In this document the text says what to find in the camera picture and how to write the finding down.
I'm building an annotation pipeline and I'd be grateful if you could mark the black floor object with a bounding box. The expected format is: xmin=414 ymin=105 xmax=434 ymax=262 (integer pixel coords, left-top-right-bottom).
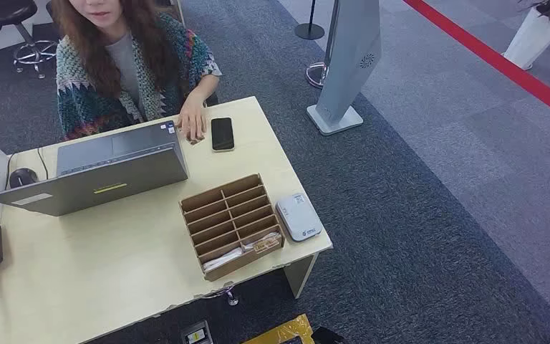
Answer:
xmin=310 ymin=326 xmax=347 ymax=344

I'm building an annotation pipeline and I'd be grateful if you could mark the grey kiosk stand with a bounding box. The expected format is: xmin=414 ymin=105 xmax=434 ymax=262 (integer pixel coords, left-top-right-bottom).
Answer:
xmin=306 ymin=0 xmax=382 ymax=137

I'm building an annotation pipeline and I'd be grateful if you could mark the white card reader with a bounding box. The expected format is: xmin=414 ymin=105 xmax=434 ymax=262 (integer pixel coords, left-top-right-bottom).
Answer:
xmin=275 ymin=192 xmax=324 ymax=243

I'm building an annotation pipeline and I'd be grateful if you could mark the person's left hand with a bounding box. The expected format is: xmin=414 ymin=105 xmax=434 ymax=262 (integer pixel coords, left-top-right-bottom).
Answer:
xmin=178 ymin=97 xmax=208 ymax=145

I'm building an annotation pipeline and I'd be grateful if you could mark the person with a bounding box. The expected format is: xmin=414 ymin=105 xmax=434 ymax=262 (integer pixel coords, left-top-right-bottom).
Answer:
xmin=49 ymin=0 xmax=222 ymax=145

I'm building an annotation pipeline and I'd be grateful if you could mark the black computer mouse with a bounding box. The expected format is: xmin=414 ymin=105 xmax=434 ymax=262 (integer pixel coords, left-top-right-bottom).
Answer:
xmin=9 ymin=167 xmax=39 ymax=189

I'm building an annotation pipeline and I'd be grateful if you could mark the metal hook under desk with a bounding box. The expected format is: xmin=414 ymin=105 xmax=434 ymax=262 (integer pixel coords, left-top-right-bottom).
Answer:
xmin=203 ymin=285 xmax=239 ymax=307

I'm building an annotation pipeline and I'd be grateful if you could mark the black mouse cable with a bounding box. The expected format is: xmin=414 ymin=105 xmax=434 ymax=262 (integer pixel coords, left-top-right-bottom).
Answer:
xmin=4 ymin=153 xmax=17 ymax=191

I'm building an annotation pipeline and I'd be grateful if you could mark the white card sleeve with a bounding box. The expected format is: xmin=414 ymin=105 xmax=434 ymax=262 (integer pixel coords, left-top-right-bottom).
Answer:
xmin=241 ymin=231 xmax=283 ymax=254
xmin=202 ymin=247 xmax=244 ymax=273

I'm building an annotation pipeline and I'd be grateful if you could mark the patterned room key card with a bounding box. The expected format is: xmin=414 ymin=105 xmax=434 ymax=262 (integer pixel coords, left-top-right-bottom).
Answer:
xmin=254 ymin=236 xmax=281 ymax=252

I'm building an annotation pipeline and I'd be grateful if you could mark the yellow floor tape marking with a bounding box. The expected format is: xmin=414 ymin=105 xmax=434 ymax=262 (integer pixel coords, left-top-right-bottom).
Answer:
xmin=241 ymin=313 xmax=315 ymax=344

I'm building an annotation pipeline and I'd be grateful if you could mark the red floor tape line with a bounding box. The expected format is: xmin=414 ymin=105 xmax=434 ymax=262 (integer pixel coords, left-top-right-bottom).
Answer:
xmin=402 ymin=0 xmax=550 ymax=128

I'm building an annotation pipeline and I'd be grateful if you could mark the metal floor socket box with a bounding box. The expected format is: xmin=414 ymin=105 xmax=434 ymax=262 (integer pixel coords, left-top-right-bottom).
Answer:
xmin=180 ymin=320 xmax=214 ymax=344

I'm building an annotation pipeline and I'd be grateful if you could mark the black smartphone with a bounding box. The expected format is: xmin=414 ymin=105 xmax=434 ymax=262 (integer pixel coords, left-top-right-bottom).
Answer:
xmin=210 ymin=116 xmax=236 ymax=153

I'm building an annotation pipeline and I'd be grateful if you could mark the wooden desk leg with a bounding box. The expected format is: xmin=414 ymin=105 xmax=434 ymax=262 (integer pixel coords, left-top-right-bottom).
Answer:
xmin=283 ymin=252 xmax=320 ymax=300

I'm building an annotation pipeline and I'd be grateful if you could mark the white planter pot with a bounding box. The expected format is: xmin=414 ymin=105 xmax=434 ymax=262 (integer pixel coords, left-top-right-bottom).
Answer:
xmin=502 ymin=6 xmax=550 ymax=71

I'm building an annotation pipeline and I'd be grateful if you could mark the cardboard card organizer box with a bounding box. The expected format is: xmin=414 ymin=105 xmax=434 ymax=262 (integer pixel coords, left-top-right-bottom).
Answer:
xmin=178 ymin=173 xmax=286 ymax=282

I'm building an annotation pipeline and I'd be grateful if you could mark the black stanchion post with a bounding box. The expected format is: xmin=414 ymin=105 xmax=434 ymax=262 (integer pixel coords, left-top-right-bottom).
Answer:
xmin=294 ymin=0 xmax=326 ymax=41

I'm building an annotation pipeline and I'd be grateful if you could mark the black laptop cable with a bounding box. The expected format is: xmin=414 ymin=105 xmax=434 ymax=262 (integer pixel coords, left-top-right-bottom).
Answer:
xmin=37 ymin=147 xmax=49 ymax=181

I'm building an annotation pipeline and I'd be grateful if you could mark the black round stool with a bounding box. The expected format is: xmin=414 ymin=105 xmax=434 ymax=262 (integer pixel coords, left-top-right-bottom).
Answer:
xmin=0 ymin=0 xmax=59 ymax=80

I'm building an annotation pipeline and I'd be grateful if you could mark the chrome stanchion post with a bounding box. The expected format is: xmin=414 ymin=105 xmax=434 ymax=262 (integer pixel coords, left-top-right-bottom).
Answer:
xmin=305 ymin=0 xmax=342 ymax=90

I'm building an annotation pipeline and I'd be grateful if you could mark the grey laptop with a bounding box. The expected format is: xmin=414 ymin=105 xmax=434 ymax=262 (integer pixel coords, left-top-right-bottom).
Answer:
xmin=0 ymin=120 xmax=190 ymax=218

